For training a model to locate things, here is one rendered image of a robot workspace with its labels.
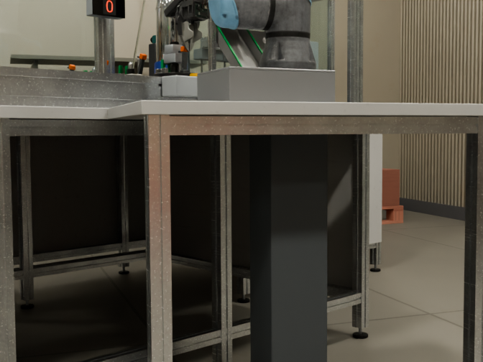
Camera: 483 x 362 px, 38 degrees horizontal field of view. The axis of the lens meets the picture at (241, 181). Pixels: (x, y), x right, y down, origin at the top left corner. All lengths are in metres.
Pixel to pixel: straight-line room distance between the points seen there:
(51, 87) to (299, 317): 0.88
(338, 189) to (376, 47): 4.65
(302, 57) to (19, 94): 0.72
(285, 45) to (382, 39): 5.61
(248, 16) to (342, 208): 1.22
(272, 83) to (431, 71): 5.32
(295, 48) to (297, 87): 0.11
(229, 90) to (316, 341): 0.69
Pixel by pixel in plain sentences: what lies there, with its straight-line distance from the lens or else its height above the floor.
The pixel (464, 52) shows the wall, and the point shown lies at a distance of 6.61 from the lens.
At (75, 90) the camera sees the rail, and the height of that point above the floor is 0.91.
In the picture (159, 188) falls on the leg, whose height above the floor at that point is 0.68.
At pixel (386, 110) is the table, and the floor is 0.84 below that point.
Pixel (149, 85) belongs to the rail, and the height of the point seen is 0.93.
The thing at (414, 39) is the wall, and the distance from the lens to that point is 7.29.
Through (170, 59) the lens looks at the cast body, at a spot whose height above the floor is 1.04.
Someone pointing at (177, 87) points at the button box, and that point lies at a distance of 2.03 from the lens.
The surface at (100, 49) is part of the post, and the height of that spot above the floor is 1.07.
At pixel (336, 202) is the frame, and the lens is 2.81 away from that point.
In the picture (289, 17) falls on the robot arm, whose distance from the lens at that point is 1.82.
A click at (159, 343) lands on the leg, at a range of 1.52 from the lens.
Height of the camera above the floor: 0.79
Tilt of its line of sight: 4 degrees down
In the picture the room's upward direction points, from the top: straight up
